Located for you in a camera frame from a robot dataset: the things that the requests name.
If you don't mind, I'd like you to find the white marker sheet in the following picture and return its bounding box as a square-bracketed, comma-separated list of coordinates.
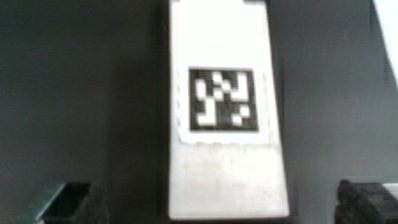
[373, 0, 398, 81]

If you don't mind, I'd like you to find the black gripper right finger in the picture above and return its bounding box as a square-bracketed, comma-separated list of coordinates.
[334, 180, 398, 224]

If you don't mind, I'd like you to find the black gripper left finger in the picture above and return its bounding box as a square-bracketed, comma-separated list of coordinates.
[10, 181, 108, 224]

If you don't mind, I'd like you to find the white table leg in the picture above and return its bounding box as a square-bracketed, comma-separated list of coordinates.
[168, 0, 289, 221]

